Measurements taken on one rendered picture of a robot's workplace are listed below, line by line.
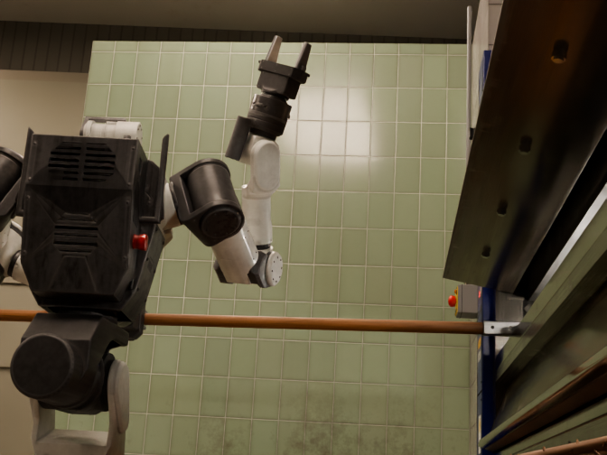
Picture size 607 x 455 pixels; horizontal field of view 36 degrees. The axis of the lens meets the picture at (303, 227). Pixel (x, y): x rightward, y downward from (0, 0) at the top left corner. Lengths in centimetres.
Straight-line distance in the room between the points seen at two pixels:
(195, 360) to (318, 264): 60
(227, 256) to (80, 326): 39
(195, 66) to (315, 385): 142
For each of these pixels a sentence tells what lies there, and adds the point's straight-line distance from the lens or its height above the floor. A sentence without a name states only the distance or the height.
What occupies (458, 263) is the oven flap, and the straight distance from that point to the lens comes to 249.
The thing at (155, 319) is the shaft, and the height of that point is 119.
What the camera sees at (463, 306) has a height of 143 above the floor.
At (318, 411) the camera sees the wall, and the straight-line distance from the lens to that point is 354.
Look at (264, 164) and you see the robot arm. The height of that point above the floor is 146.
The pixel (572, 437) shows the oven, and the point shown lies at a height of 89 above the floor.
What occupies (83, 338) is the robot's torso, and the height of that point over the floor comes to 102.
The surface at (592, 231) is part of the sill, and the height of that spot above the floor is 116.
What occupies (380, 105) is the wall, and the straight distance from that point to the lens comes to 384.
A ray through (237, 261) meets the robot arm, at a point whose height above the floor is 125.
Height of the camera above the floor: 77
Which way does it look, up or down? 16 degrees up
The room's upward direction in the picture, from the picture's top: 3 degrees clockwise
